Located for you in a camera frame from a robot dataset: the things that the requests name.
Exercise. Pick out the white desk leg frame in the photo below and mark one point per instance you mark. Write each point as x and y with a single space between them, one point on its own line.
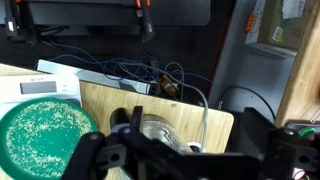
66 68

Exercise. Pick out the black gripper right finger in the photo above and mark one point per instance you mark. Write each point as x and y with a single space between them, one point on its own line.
286 153

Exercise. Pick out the small orange white object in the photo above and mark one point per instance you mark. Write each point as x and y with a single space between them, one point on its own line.
170 87

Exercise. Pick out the white box with orange tab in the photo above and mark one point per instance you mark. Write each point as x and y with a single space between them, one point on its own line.
256 30

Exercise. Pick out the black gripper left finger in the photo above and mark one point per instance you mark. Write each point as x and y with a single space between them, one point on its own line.
90 153

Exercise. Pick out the green plate with grains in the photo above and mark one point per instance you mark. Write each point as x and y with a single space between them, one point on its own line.
40 140

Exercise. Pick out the dark metal cart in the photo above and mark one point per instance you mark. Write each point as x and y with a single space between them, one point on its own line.
83 13

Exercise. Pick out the white kitchen scale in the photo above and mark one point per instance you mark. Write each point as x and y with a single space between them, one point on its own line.
40 86

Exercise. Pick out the cardboard box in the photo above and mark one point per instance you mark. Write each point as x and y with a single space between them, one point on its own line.
293 30

